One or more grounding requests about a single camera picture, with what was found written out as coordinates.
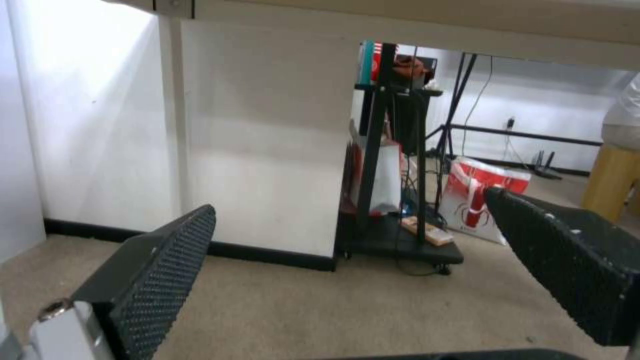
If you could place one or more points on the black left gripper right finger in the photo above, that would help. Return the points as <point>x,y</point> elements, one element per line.
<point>565,255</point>

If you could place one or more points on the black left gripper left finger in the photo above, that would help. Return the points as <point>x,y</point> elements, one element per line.
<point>150,277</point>

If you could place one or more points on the black floor stand feet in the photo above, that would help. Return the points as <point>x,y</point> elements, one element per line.
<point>546,165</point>

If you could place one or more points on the red and white delivery bag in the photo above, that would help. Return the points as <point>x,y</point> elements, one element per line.
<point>465,187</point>

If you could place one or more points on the white plastic bag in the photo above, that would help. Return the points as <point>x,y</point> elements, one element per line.
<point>387,176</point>

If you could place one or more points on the round wooden stool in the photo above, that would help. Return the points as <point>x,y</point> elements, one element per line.
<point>610,180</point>

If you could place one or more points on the person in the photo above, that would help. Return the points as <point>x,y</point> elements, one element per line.
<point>625,112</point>

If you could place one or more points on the white table leg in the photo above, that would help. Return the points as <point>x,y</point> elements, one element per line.
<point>173,123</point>

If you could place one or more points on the black wheeled shelf cart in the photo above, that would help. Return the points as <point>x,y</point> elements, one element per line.
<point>380,245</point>

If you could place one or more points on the red flat folder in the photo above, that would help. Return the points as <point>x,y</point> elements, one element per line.
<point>354,176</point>

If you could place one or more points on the reddish brown bundle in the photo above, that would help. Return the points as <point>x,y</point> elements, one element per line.
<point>407,67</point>

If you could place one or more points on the teal and red box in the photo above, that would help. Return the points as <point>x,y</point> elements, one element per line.
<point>369,62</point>

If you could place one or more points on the black metal stand frame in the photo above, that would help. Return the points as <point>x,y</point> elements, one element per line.
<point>525,134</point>

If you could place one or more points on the black wall plug charger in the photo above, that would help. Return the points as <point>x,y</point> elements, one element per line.
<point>510,123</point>

